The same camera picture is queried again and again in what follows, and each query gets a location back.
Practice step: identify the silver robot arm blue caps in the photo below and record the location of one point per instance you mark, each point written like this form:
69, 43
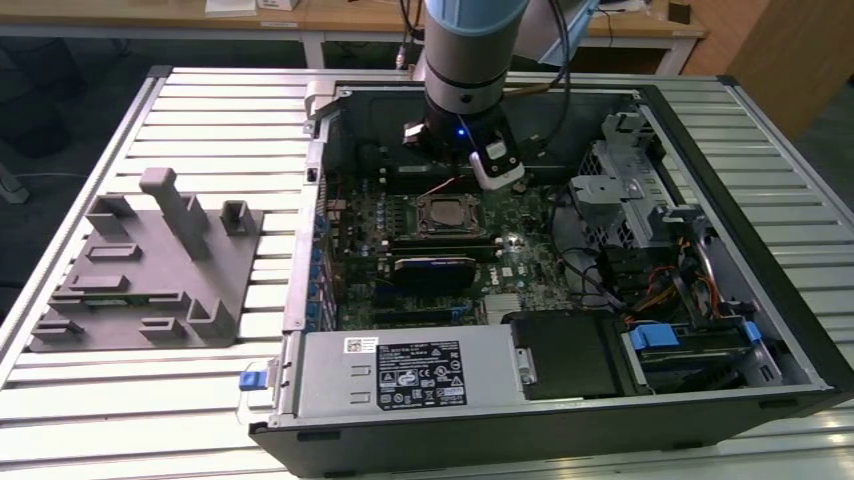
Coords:
467, 65

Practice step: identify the CPU socket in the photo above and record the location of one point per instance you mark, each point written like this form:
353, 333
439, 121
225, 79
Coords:
448, 233

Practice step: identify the RAM slot black latches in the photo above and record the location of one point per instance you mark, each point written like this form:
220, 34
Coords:
400, 175
400, 188
440, 246
440, 241
490, 257

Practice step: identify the grey metal drive cage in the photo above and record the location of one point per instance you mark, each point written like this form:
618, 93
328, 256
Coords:
600, 195

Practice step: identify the small black graphics card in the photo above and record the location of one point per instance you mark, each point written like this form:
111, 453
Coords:
433, 274

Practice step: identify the green motherboard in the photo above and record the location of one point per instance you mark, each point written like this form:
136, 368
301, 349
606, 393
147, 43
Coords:
540, 260

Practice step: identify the silver chipset heatsink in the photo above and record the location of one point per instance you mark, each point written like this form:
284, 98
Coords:
503, 304

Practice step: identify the white paper box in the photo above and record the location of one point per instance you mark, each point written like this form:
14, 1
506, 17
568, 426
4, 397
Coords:
280, 4
229, 6

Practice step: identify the wooden desk white legs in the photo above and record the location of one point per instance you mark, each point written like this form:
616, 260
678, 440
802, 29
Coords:
233, 22

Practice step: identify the small brown box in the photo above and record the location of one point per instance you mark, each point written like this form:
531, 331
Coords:
679, 12

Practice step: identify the black plastic shroud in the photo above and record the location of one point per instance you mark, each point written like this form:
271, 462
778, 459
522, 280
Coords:
567, 355

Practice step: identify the hard disk in blue carrier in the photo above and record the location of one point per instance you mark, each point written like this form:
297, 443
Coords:
652, 337

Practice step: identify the silver power supply unit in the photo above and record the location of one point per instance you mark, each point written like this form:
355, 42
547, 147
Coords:
327, 380

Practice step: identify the grey plastic parts rack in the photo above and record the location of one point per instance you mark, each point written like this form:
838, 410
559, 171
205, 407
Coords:
160, 280

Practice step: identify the wooden cabinet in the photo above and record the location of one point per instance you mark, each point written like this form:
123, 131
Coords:
787, 60

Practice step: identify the blue release latch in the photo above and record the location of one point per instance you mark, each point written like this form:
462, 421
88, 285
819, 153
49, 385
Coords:
252, 381

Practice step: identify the green RAM stick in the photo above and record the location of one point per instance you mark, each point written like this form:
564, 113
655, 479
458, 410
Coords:
113, 300

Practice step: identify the black open PC case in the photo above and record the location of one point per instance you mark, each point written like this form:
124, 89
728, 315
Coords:
467, 445

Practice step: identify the grey camera bracket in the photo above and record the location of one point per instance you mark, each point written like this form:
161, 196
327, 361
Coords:
413, 134

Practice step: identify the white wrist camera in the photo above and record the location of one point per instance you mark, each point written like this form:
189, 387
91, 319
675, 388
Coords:
496, 160

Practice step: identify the grey case hinge bracket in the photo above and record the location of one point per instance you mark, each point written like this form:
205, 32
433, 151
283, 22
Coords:
319, 100

